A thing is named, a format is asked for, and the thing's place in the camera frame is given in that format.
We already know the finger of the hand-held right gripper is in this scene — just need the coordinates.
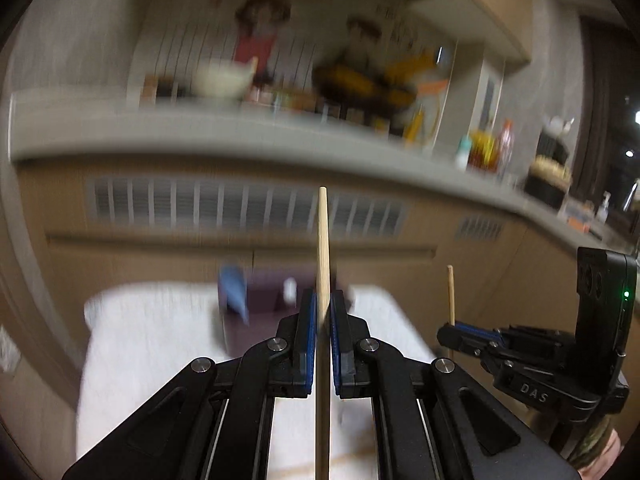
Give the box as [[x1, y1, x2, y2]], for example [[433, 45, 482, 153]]
[[436, 327, 506, 367], [450, 322, 577, 347]]

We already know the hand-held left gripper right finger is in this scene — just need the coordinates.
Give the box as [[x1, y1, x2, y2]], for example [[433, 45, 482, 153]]
[[330, 290, 579, 480]]

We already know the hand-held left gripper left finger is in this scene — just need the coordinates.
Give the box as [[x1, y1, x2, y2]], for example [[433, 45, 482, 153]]
[[62, 291, 319, 480]]

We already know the wooden chopstick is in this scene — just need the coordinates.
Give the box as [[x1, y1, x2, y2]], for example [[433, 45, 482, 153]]
[[446, 265, 457, 327], [314, 186, 332, 480]]

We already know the purple plastic container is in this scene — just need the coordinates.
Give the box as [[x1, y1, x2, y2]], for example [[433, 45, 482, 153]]
[[220, 279, 357, 357]]

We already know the blue plastic spoon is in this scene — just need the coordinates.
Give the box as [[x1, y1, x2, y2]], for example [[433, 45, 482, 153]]
[[218, 264, 252, 325]]

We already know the person's right forearm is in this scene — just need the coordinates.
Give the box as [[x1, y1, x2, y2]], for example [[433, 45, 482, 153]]
[[571, 416, 624, 480]]

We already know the orange packet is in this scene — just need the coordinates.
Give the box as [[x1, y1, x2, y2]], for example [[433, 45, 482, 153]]
[[566, 208, 592, 234]]

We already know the small grey vent grille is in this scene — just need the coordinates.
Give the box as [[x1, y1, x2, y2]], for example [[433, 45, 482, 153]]
[[453, 214, 505, 242]]

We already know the black round pot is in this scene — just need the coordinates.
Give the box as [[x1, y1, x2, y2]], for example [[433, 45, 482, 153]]
[[523, 155, 574, 210]]

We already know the large grey vent grille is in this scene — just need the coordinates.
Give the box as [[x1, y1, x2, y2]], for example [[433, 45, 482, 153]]
[[84, 175, 412, 239]]

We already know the white lace tablecloth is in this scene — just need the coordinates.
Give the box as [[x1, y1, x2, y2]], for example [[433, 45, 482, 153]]
[[75, 282, 437, 480]]

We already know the teal lidded cup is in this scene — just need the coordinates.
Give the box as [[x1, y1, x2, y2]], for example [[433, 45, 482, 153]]
[[453, 135, 474, 171]]

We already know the black utensil holder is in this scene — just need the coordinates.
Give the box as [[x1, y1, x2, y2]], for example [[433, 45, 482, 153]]
[[537, 115, 576, 162]]

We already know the orange capped bottle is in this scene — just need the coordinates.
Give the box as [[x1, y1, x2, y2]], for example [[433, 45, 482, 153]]
[[495, 118, 516, 177]]

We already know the wooden base cabinet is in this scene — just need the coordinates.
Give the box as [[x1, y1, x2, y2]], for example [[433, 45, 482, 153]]
[[0, 160, 640, 441]]

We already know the small yellow bottle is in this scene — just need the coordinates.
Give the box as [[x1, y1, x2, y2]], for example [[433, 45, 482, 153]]
[[404, 104, 427, 144]]

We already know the grey stone countertop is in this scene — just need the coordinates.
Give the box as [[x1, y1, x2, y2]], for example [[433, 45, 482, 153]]
[[9, 91, 640, 262]]

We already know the white bowl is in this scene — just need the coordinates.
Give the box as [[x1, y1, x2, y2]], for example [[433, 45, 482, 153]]
[[192, 57, 258, 101]]

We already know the wooden upper cabinet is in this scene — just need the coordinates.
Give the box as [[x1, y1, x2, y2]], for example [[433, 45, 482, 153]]
[[409, 0, 534, 64]]

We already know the black wok with orange handle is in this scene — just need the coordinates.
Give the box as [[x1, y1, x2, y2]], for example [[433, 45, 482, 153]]
[[311, 47, 441, 107]]

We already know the cartoon wall poster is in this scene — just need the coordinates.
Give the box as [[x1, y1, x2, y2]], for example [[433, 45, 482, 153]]
[[129, 0, 457, 137]]

